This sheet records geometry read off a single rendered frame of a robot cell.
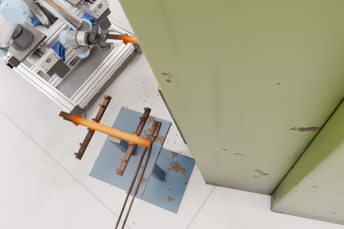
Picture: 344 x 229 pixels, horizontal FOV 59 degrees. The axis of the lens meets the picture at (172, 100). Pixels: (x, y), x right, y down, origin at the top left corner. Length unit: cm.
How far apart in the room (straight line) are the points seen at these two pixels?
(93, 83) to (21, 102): 83
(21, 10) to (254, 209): 178
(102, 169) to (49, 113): 132
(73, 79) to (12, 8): 116
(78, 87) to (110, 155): 104
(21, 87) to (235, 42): 270
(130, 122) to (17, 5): 76
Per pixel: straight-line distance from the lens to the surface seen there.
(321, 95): 74
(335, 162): 87
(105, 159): 161
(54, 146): 268
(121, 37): 157
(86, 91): 248
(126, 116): 165
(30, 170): 273
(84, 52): 178
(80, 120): 142
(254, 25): 53
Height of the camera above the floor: 218
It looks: 63 degrees down
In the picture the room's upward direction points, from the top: 24 degrees counter-clockwise
